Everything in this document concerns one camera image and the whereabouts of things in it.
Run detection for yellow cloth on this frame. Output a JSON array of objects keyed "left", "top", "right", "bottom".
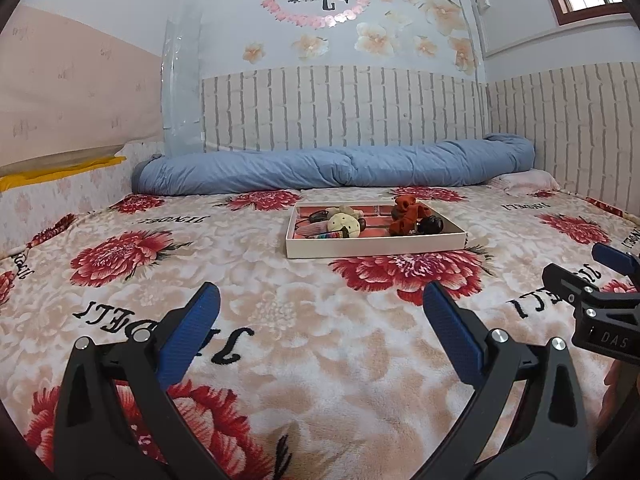
[{"left": 0, "top": 155, "right": 127, "bottom": 192}]

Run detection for rust red scrunchie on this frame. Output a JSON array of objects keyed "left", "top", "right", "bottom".
[{"left": 389, "top": 196, "right": 426, "bottom": 236}]

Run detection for flower wall decals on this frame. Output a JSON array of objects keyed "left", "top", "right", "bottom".
[{"left": 242, "top": 0, "right": 481, "bottom": 75}]

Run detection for clear plastic sheet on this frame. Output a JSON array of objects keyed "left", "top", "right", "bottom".
[{"left": 160, "top": 4, "right": 207, "bottom": 159}]

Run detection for person's right hand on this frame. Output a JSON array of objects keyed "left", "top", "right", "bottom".
[{"left": 599, "top": 361, "right": 627, "bottom": 442}]

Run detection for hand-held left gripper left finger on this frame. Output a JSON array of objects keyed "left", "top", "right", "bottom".
[{"left": 52, "top": 281, "right": 236, "bottom": 480}]

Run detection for floral printed blanket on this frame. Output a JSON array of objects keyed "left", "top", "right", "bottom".
[{"left": 0, "top": 180, "right": 640, "bottom": 480}]

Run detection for pink pillow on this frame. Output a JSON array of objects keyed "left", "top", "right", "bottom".
[{"left": 492, "top": 169, "right": 562, "bottom": 195}]

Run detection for yellow plush pineapple hair clip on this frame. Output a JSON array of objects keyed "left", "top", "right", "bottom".
[{"left": 327, "top": 211, "right": 366, "bottom": 238}]

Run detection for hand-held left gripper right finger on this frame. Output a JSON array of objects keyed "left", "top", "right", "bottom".
[{"left": 420, "top": 280, "right": 603, "bottom": 480}]

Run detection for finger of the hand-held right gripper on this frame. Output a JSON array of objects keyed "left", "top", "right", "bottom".
[
  {"left": 542, "top": 262, "right": 601, "bottom": 311},
  {"left": 591, "top": 242, "right": 640, "bottom": 286}
]

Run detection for white tray box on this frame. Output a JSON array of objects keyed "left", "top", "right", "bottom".
[{"left": 285, "top": 201, "right": 468, "bottom": 260}]

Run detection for blue rolled quilt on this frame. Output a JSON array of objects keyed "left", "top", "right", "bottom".
[{"left": 132, "top": 133, "right": 536, "bottom": 196}]

